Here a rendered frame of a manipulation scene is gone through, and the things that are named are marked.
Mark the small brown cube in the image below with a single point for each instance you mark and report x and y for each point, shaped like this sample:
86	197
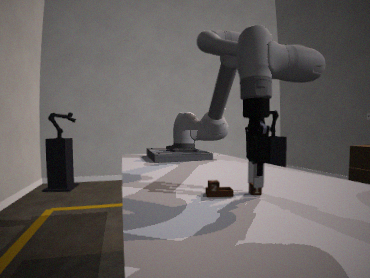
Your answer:
213	185
254	191

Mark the brown wooden tray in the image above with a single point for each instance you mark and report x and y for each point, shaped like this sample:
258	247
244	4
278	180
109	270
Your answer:
223	192

